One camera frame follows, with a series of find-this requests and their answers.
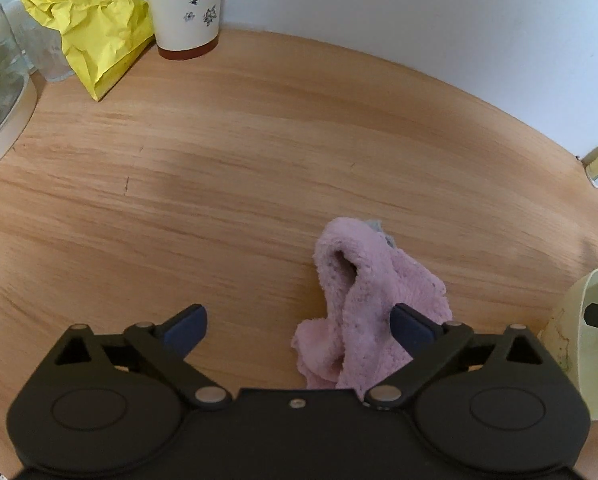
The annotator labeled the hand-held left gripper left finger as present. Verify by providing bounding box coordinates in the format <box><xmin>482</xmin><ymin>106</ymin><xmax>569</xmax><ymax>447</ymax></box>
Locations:
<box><xmin>39</xmin><ymin>303</ymin><xmax>232</xmax><ymax>409</ymax></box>

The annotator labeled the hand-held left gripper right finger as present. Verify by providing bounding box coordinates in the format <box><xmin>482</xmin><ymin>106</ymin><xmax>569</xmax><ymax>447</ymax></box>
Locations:
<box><xmin>364</xmin><ymin>303</ymin><xmax>558</xmax><ymax>409</ymax></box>

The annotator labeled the pale green bowl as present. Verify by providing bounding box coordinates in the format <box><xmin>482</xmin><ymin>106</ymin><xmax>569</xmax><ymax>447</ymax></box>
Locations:
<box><xmin>536</xmin><ymin>267</ymin><xmax>598</xmax><ymax>422</ymax></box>

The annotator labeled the pink fluffy cloth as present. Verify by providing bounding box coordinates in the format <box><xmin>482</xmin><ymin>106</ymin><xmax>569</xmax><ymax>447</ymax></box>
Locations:
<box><xmin>291</xmin><ymin>216</ymin><xmax>454</xmax><ymax>402</ymax></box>

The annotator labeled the clear plastic water bottle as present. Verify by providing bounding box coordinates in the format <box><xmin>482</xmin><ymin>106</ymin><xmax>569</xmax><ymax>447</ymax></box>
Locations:
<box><xmin>9</xmin><ymin>0</ymin><xmax>76</xmax><ymax>84</ymax></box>

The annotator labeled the crumpled yellow paper bag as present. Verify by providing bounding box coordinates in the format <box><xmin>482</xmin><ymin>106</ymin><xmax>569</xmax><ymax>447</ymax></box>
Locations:
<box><xmin>1</xmin><ymin>0</ymin><xmax>156</xmax><ymax>102</ymax></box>

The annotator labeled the white tumbler with red lid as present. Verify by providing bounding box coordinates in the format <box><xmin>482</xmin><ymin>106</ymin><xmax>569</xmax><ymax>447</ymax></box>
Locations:
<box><xmin>140</xmin><ymin>0</ymin><xmax>228</xmax><ymax>61</ymax></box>

